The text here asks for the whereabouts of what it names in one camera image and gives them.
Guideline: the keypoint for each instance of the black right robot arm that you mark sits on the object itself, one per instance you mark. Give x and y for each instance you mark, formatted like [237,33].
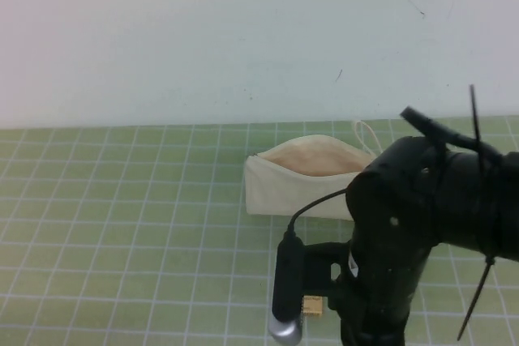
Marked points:
[425,200]

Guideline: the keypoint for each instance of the small beige eraser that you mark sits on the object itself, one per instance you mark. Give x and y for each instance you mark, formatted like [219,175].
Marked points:
[313,306]

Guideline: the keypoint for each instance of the green grid cutting mat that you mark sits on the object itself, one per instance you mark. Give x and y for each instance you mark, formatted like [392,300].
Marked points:
[121,240]

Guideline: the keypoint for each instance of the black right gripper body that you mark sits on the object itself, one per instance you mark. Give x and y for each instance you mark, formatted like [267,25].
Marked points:
[377,305]

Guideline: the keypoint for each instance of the black zip tie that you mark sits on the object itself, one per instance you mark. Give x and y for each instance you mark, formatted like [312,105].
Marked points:
[478,293]
[477,135]

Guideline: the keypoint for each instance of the black cylindrical wrist camera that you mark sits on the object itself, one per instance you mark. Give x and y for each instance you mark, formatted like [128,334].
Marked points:
[288,281]

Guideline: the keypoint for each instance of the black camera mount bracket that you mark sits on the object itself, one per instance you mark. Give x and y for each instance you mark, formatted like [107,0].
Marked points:
[320,265]

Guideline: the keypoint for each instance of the cream fabric pencil case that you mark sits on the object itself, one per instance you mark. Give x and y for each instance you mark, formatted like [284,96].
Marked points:
[284,192]

